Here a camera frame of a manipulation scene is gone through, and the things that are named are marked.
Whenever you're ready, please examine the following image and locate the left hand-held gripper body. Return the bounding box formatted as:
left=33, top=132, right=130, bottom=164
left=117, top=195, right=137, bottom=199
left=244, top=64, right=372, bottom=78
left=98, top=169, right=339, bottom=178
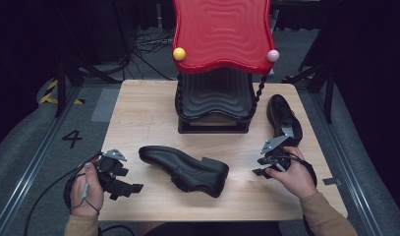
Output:
left=96, top=148, right=129, bottom=195

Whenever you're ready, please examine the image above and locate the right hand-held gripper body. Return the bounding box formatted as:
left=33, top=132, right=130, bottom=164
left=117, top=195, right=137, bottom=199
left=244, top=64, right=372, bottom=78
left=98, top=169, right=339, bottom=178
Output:
left=259, top=134, right=293, bottom=174

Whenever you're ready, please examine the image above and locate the black leather shoe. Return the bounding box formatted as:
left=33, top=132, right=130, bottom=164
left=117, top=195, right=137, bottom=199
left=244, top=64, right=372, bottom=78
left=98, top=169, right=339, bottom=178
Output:
left=266, top=93, right=304, bottom=148
left=138, top=145, right=230, bottom=199

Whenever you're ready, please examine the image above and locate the red and black shoe rack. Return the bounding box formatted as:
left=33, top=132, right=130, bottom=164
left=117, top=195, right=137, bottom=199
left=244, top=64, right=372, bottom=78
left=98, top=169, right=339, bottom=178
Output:
left=172, top=0, right=276, bottom=135

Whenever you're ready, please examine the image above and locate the person's right hand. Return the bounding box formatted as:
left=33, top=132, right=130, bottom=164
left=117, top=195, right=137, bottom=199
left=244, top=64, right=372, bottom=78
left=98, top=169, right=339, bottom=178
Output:
left=264, top=146, right=316, bottom=201

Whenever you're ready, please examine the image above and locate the person's left hand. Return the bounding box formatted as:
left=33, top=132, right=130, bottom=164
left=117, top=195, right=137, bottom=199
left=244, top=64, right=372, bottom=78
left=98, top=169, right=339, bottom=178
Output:
left=69, top=158, right=105, bottom=217

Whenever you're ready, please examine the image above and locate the grey floor tape patch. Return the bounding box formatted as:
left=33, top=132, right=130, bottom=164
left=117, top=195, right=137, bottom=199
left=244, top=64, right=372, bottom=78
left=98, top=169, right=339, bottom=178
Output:
left=90, top=87, right=121, bottom=123

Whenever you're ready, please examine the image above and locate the small grey tape strip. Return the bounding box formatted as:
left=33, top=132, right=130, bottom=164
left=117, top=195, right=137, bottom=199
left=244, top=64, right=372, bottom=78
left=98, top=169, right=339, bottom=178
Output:
left=321, top=177, right=342, bottom=187

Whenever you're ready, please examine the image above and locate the black metal stand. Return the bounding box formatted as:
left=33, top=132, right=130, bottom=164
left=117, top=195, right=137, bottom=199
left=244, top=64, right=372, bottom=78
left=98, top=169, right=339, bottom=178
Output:
left=53, top=0, right=132, bottom=118
left=281, top=19, right=337, bottom=125

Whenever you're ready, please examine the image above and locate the yellow and black floor tape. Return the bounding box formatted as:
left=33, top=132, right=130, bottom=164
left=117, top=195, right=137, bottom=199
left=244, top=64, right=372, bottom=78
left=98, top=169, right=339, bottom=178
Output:
left=38, top=79, right=86, bottom=106

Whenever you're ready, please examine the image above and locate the thin grey cord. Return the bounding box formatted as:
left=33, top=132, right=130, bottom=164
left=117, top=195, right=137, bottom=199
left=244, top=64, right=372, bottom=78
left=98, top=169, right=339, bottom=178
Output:
left=71, top=163, right=101, bottom=214

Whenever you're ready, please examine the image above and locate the right hand-held gripper black cable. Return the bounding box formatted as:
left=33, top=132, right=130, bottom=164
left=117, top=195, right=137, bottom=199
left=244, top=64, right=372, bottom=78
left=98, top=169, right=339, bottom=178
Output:
left=273, top=152, right=318, bottom=236

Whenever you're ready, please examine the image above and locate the hand-held gripper black cable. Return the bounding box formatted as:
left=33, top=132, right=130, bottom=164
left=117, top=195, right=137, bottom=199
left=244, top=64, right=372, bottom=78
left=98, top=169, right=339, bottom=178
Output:
left=23, top=150, right=137, bottom=236
left=273, top=152, right=318, bottom=236

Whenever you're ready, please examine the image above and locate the left hand-held gripper black cable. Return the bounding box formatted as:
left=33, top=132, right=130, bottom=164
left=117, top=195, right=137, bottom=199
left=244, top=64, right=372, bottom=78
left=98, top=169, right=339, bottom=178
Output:
left=23, top=150, right=137, bottom=236

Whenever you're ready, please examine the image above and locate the metal floor rail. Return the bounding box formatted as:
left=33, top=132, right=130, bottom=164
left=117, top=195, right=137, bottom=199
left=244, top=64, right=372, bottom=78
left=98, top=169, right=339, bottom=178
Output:
left=0, top=86, right=84, bottom=236
left=305, top=88, right=382, bottom=236

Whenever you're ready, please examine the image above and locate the bundle of floor cables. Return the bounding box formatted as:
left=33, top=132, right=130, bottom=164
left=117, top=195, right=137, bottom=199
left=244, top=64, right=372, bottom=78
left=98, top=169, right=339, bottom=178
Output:
left=131, top=27, right=176, bottom=82

